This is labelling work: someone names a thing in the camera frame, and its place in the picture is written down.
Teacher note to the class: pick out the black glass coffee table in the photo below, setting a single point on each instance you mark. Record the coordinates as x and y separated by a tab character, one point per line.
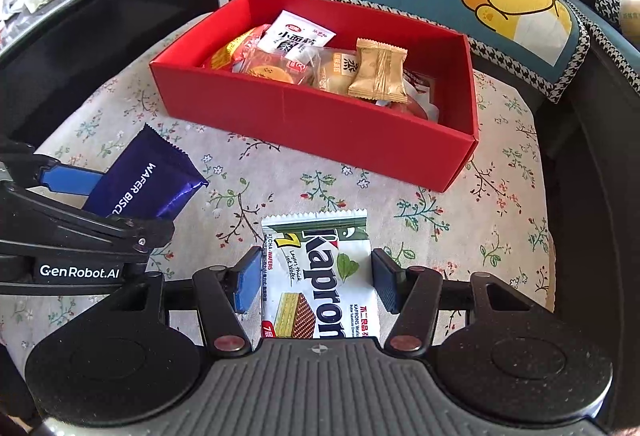
53	59

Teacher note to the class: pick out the clear wrapped brown bun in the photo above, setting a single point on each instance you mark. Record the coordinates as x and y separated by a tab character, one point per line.
333	70

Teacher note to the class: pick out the purple wafer biscuit packet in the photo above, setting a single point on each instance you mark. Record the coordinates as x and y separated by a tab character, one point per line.
151	179

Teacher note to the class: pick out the clear wrapped round pastry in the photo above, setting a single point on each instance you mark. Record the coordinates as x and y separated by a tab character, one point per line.
274	67

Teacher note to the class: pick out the pink sausage vacuum pack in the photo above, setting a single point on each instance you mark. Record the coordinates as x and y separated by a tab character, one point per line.
419	89

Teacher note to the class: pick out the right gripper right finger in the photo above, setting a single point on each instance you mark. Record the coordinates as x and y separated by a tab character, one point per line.
413	294

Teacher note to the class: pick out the yellow red snack packet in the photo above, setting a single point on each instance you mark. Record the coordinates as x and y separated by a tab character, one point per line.
235	52

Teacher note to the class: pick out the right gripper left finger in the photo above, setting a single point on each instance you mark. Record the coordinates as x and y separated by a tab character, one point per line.
221	293

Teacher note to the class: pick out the red cardboard box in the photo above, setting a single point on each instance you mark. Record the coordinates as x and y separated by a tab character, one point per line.
422	152

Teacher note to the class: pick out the white spicy gluten strip packet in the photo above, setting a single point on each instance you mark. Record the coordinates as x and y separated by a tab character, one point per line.
294	37

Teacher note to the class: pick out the beige wrapped biscuit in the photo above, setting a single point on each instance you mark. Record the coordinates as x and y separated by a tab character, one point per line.
380	73

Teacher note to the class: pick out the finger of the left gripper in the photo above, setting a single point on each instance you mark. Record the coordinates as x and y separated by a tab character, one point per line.
25	168
34	223

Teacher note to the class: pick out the white Kapron wafer packet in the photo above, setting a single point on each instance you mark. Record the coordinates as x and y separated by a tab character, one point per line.
317	276

